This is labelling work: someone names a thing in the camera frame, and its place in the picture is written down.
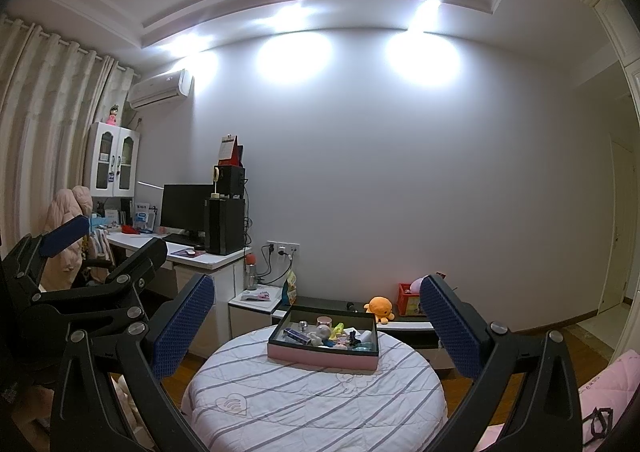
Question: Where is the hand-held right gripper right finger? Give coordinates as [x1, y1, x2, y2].
[419, 274, 583, 452]

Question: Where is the orange plush toy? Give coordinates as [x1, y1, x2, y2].
[363, 297, 396, 323]

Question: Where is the red plastic crate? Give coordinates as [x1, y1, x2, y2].
[397, 283, 427, 317]

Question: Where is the white room door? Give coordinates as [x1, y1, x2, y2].
[597, 139, 631, 315]

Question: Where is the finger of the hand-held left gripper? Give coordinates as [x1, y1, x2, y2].
[29, 237, 169, 331]
[0, 214, 93, 293]

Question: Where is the pink padded jacket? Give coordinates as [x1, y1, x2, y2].
[40, 187, 96, 290]

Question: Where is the small white bedside table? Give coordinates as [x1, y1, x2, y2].
[229, 284, 283, 344]

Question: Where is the red and white calendar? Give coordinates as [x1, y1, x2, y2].
[217, 134, 246, 167]

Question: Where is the striped white quilt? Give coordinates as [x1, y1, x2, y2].
[181, 322, 448, 452]

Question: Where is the beige curtain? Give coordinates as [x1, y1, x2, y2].
[0, 14, 138, 253]

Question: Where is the white glass-door cabinet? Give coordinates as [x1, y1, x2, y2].
[82, 122, 141, 199]

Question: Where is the white air conditioner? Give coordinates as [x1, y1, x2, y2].
[126, 69, 194, 108]

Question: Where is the white desk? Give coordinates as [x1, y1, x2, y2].
[107, 227, 252, 348]

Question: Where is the black computer tower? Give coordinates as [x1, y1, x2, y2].
[203, 197, 247, 256]

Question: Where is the black computer monitor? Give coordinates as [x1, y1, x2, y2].
[160, 184, 216, 243]

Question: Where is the black-topped white nightstand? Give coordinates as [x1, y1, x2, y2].
[375, 314, 443, 350]

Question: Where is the black keyboard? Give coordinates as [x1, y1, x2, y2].
[162, 233, 201, 249]

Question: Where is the pink storage box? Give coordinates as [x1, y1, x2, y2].
[267, 304, 382, 373]

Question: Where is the black frame object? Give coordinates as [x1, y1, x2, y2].
[580, 407, 613, 438]

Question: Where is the pink blanket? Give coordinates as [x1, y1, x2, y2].
[475, 349, 631, 452]

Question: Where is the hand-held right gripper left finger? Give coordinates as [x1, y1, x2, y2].
[47, 273, 217, 452]

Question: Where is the black speaker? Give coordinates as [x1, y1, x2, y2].
[213, 166, 247, 197]

